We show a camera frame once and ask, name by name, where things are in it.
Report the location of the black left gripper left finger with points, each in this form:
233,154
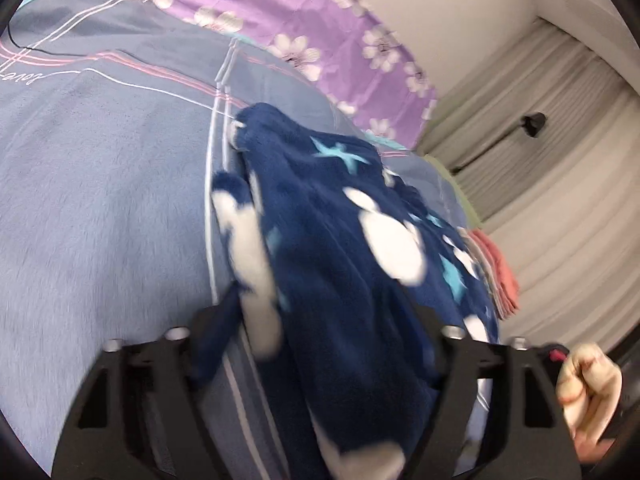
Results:
136,413

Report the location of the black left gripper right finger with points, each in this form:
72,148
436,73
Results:
525,436

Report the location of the navy fleece star garment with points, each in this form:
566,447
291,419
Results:
333,253

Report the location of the person left hand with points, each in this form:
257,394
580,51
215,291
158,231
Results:
588,390

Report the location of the coral folded garment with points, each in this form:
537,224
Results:
502,280

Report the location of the green bed pad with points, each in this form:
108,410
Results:
454,206

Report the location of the beige curtain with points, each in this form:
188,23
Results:
563,208

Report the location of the blue striped bed sheet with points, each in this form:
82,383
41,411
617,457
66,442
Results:
112,119

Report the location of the black curtain tieback hook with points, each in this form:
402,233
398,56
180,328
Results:
531,124

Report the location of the purple floral pillow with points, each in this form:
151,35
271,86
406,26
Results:
341,47

